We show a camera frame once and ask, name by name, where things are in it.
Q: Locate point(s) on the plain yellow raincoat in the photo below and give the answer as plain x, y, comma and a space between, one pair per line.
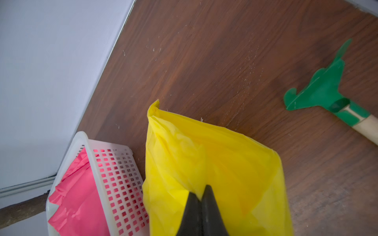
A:
183, 156

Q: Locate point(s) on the pink raincoat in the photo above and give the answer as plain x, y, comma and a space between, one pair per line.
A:
80, 212

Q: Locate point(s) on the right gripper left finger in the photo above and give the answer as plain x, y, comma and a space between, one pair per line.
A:
191, 223

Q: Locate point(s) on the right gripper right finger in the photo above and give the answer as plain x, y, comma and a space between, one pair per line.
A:
212, 223

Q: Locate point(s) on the white plastic perforated basket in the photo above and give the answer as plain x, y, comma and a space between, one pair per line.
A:
118, 183

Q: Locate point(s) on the green toy rake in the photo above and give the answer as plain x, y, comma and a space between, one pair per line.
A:
323, 91

